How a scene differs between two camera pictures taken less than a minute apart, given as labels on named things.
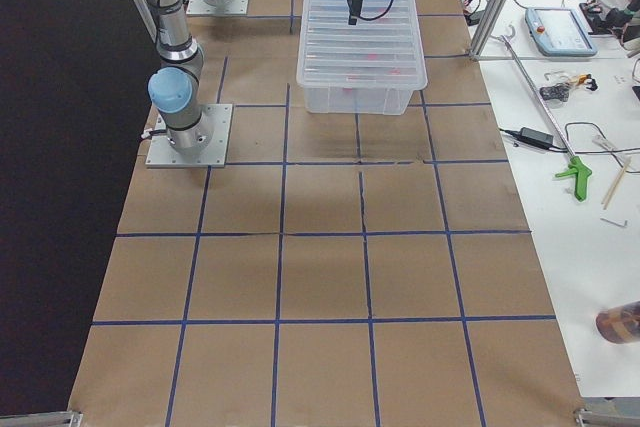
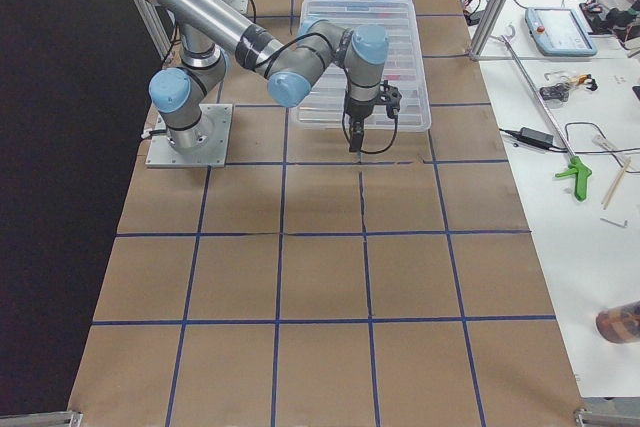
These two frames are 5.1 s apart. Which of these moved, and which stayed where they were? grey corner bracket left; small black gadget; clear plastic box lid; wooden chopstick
Moved: clear plastic box lid
Stayed: small black gadget; grey corner bracket left; wooden chopstick
